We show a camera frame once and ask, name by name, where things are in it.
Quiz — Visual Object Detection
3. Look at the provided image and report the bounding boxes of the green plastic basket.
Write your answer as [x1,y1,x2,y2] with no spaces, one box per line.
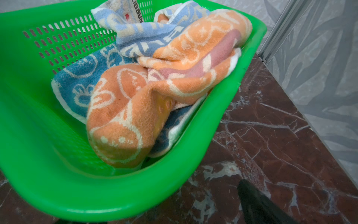
[1,1,267,222]

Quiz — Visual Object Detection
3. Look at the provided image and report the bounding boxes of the aluminium frame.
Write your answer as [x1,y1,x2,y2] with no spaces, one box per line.
[258,1,309,64]

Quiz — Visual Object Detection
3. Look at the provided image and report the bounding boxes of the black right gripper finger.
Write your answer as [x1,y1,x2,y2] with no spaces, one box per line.
[237,179,297,224]

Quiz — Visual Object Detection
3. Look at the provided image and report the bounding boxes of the orange bunny towel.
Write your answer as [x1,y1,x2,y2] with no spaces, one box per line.
[86,9,252,169]

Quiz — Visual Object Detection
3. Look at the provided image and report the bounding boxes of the blue bunny towel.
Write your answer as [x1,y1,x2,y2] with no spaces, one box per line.
[51,1,211,157]

